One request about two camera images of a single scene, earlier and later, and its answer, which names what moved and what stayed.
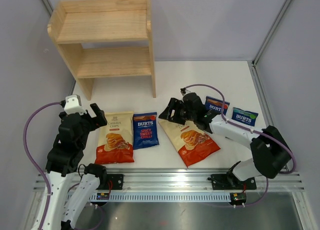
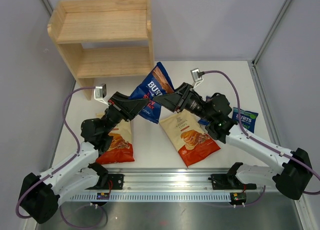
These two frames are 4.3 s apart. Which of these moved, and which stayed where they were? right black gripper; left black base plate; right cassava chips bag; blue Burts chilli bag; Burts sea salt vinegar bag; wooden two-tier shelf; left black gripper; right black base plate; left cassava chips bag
Moved: blue Burts chilli bag; right black gripper; left black gripper
Stayed: left black base plate; left cassava chips bag; wooden two-tier shelf; Burts sea salt vinegar bag; right cassava chips bag; right black base plate
